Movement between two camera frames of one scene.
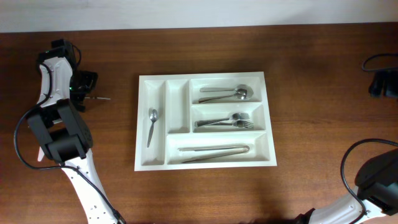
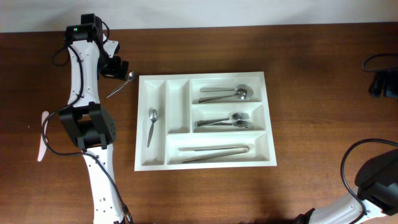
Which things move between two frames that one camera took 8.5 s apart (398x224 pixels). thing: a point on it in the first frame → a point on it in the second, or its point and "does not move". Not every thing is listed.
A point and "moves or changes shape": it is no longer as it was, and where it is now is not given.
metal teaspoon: [153, 115] does not move
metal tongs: [195, 149] does not move
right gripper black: [391, 86] does not move
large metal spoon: [242, 91] does not move
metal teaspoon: [97, 98] moves or changes shape
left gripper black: [91, 78] → [115, 71]
